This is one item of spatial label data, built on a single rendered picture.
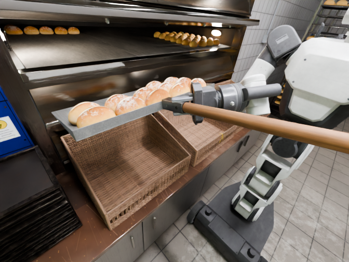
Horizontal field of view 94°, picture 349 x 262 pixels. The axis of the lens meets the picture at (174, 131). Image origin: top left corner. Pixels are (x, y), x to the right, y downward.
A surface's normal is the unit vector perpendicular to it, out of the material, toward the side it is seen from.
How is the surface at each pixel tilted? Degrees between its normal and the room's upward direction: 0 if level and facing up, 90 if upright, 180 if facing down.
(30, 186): 0
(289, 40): 65
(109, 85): 70
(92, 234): 0
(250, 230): 0
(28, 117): 90
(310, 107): 91
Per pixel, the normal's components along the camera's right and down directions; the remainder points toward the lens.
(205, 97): 0.14, 0.43
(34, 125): 0.69, 0.48
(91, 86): 0.68, 0.18
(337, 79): -0.77, 0.33
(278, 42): -0.55, 0.03
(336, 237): 0.09, -0.80
